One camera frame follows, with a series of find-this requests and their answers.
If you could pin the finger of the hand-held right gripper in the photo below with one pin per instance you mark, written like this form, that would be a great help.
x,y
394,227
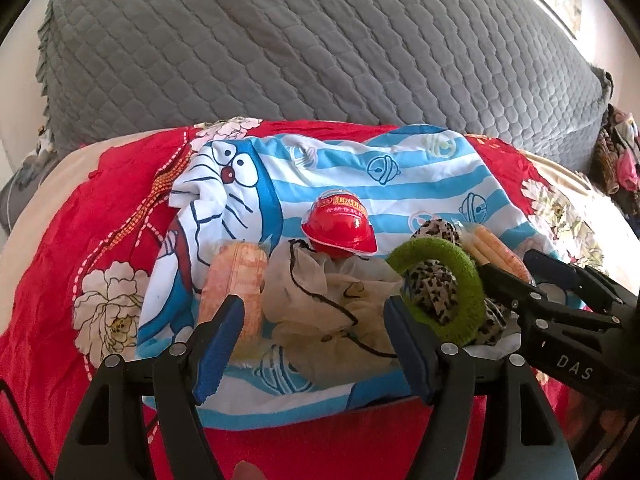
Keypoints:
x,y
515,295
575,280

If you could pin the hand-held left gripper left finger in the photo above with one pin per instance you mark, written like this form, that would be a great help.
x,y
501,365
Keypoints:
x,y
220,350

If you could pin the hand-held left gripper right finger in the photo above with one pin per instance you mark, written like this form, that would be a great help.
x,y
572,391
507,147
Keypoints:
x,y
406,342

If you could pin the orange snack packet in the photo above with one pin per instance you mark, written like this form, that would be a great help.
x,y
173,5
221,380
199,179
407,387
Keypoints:
x,y
497,252

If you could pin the green fuzzy scrunchie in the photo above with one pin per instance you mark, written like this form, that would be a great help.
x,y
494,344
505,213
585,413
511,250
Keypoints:
x,y
465,305

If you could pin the leopard print scrunchie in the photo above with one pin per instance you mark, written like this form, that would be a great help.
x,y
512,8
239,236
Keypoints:
x,y
432,290

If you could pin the clear cracker packet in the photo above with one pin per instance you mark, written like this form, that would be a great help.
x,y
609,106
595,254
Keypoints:
x,y
235,280

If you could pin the red toy egg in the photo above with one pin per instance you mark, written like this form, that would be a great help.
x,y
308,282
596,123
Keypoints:
x,y
340,225

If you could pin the person's left hand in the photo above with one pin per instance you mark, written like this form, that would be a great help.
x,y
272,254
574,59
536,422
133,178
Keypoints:
x,y
248,472

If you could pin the brown patterned clothes pile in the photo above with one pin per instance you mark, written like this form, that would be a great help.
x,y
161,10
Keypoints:
x,y
617,160

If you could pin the blue striped cartoon cloth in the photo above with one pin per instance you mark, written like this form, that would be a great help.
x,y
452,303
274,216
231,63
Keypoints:
x,y
350,170

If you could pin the red floral blanket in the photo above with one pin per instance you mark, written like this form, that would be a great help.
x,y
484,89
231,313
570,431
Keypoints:
x,y
75,240

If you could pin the grey nightstand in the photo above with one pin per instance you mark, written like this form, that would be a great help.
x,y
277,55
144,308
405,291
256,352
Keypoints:
x,y
17,185

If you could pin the small white figurine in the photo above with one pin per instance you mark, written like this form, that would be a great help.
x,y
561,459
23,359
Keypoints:
x,y
46,142

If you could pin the grey quilted headboard cover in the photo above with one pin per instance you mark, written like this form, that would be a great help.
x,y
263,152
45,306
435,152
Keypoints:
x,y
300,35

